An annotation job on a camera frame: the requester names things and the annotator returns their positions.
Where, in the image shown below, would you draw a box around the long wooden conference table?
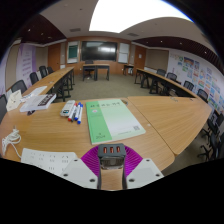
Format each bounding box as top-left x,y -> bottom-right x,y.
22,66 -> 76,103
134,67 -> 198,99

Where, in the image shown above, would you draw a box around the plain white wall board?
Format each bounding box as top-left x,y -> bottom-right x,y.
117,42 -> 131,64

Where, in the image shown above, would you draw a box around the wooden door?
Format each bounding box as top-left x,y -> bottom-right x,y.
133,45 -> 147,71
47,43 -> 62,72

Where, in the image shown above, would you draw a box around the red whiteboard marker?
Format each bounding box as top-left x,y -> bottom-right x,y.
67,102 -> 79,122

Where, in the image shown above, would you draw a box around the large black wall screen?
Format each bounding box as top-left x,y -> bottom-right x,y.
80,40 -> 118,62

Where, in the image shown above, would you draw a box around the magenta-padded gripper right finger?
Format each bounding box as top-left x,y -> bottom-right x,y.
121,145 -> 165,191

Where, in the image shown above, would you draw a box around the bright ceiling light panel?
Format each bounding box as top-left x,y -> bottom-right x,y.
88,0 -> 194,34

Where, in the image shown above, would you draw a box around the wooden lectern desk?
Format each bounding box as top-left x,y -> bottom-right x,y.
82,63 -> 111,82

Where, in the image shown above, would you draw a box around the purple wall banner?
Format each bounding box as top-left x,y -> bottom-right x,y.
15,43 -> 37,89

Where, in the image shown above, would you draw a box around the white power strip cable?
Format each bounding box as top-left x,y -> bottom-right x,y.
0,125 -> 24,158

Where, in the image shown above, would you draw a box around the white power strip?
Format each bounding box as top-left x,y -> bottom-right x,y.
20,147 -> 78,177

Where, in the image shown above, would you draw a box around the blue whiteboard marker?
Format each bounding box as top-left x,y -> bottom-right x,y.
74,101 -> 82,121
76,103 -> 84,125

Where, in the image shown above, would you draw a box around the green and white booklet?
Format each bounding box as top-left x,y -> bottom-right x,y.
85,98 -> 147,145

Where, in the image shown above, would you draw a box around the row of black chairs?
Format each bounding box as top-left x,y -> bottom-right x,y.
155,68 -> 224,161
0,65 -> 55,124

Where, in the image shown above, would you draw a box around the black office chair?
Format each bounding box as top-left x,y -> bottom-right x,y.
83,59 -> 95,80

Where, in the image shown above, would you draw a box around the small wooden side desk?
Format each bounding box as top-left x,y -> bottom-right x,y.
122,64 -> 135,77

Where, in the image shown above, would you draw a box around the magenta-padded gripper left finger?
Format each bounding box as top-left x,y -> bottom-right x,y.
60,145 -> 103,191

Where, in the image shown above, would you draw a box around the whiteboard with green sheet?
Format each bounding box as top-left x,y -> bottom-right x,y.
66,41 -> 80,64

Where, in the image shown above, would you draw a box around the white book with dark print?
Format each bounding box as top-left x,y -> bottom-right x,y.
19,93 -> 57,113

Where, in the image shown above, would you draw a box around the grey charger block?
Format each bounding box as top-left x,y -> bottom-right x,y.
97,143 -> 127,170

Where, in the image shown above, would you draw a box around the white paper sheets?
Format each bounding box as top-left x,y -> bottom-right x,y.
20,85 -> 48,103

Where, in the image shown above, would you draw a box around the colourful wall posters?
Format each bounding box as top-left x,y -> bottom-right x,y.
174,54 -> 224,114

